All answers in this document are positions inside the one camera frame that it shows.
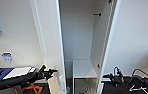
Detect white wardrobe door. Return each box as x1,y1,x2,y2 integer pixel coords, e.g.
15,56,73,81
29,0,67,94
95,0,123,94

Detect small black door latch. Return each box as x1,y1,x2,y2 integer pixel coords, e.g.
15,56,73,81
95,63,101,70

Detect white folding table orange legs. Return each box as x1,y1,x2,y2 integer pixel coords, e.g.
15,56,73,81
1,66,44,94

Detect white inner shelf unit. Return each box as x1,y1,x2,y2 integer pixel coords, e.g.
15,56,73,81
64,59,99,94

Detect white wardrobe body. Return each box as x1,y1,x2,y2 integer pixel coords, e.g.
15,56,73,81
29,0,123,94

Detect black wardrobe hook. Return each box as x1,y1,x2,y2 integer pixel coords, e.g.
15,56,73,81
92,12,102,18

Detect black wardrobe door hinge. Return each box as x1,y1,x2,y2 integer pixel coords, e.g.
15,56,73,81
107,0,114,5

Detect black looped gripper cable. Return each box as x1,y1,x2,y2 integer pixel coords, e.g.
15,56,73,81
112,65,125,79

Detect blue white wall sign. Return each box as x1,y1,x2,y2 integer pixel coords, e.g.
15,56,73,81
1,51,15,65

